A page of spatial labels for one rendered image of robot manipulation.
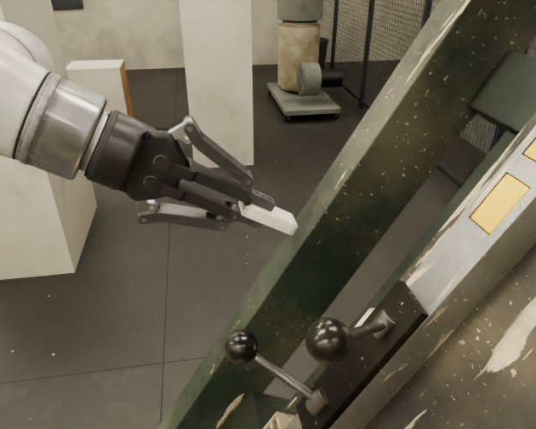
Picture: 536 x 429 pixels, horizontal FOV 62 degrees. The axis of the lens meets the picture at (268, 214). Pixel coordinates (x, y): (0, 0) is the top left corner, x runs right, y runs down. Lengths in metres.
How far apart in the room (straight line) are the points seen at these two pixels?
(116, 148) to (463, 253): 0.33
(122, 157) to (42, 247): 2.70
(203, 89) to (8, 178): 1.90
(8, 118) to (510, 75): 0.54
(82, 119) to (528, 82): 0.48
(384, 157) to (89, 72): 4.92
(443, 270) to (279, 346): 0.39
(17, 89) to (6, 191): 2.55
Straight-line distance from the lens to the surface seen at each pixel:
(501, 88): 0.62
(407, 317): 0.45
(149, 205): 0.50
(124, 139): 0.45
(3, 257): 3.24
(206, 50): 4.06
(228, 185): 0.48
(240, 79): 4.13
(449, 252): 0.45
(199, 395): 0.83
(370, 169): 0.62
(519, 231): 0.44
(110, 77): 5.38
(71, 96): 0.45
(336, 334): 0.36
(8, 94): 0.44
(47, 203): 2.96
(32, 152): 0.45
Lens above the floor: 1.82
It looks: 31 degrees down
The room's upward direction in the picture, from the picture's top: straight up
